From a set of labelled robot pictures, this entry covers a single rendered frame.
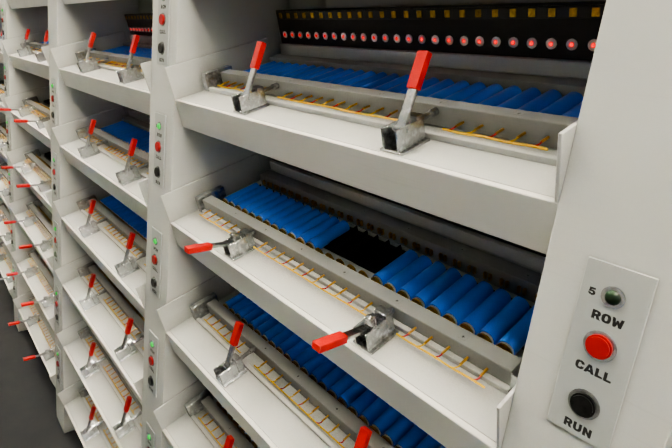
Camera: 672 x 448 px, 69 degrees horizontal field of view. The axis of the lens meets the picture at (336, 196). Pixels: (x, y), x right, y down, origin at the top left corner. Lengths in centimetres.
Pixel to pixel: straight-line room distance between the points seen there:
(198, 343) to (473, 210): 59
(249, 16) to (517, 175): 59
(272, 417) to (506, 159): 48
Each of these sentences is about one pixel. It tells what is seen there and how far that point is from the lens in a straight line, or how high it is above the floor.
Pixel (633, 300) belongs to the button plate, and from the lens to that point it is 35.
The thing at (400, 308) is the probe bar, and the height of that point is 94.
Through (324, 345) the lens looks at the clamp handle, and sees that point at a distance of 46.
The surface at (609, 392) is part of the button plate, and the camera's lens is 38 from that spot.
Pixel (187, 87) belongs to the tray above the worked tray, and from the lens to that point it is 81.
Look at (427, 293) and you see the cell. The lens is 54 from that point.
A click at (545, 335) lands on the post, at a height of 101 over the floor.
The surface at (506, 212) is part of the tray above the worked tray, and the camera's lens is 39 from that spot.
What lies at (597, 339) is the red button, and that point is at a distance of 36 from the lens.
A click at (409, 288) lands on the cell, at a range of 55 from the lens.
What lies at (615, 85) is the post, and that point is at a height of 118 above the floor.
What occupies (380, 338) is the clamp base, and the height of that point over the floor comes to 92.
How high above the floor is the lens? 117
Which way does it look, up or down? 14 degrees down
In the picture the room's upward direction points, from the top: 7 degrees clockwise
